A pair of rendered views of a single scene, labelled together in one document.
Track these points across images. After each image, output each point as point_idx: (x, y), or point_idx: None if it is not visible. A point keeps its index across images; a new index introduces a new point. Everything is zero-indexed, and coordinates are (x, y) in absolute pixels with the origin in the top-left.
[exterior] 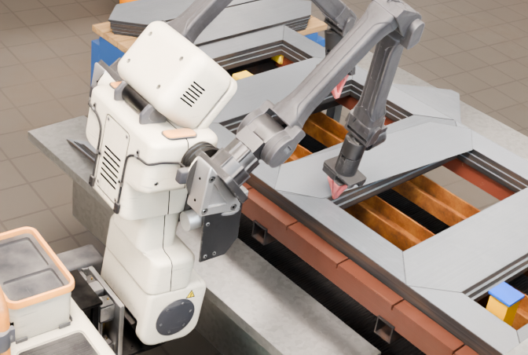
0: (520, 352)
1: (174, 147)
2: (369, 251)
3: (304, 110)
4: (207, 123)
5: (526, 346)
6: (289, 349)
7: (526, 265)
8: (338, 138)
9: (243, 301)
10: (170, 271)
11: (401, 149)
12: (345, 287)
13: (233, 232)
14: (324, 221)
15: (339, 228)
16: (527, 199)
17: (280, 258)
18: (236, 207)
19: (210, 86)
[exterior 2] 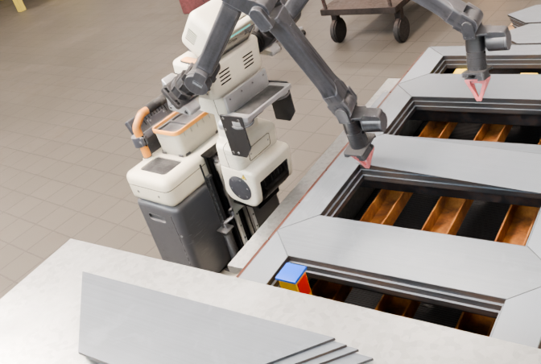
0: (121, 254)
1: (180, 66)
2: (306, 202)
3: (200, 59)
4: None
5: (127, 255)
6: (255, 240)
7: (381, 286)
8: None
9: (288, 207)
10: (223, 153)
11: (482, 163)
12: None
13: (245, 144)
14: (326, 174)
15: (323, 182)
16: (485, 250)
17: (401, 216)
18: (188, 113)
19: (199, 34)
